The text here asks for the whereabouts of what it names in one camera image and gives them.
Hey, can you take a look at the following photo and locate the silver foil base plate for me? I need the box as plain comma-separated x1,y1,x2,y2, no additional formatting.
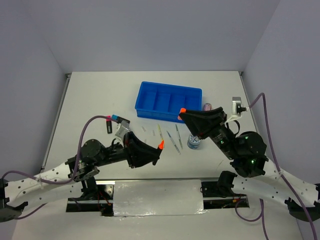
113,179,206,217

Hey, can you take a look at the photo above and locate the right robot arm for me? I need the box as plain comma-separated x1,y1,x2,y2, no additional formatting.
179,107,320,222

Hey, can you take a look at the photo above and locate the blue compartment tray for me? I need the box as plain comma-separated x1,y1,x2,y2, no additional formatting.
135,81,202,123

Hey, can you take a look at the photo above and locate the yellow pen refill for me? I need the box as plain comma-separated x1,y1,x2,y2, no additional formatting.
157,124,164,143

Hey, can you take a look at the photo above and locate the blue pen refill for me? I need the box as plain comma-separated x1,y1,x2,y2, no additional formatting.
166,131,181,155

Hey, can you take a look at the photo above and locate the blue cap black highlighter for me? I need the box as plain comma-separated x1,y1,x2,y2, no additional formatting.
111,114,130,124

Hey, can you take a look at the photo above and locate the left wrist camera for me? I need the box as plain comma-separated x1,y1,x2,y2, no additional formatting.
115,121,131,143

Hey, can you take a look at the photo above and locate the pink glue bottle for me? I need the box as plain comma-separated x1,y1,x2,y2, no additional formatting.
202,103,212,112

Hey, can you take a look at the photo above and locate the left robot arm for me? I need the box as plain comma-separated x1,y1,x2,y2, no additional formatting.
0,132,165,222

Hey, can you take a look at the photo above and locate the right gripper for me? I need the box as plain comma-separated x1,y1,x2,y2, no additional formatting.
176,105,237,159

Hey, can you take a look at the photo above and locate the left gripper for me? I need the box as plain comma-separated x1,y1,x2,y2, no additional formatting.
95,130,160,168

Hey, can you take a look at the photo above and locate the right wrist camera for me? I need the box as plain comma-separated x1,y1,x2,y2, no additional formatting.
226,96,250,123

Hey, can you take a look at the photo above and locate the blue jar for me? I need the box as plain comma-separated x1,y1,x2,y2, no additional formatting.
187,134,201,150

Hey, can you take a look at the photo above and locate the pink cap black highlighter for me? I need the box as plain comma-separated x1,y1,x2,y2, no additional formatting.
106,119,113,134

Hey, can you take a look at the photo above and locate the orange cap black highlighter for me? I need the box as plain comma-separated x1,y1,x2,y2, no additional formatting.
158,140,165,150

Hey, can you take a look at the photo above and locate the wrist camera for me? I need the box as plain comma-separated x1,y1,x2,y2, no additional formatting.
115,121,131,143
226,96,250,123

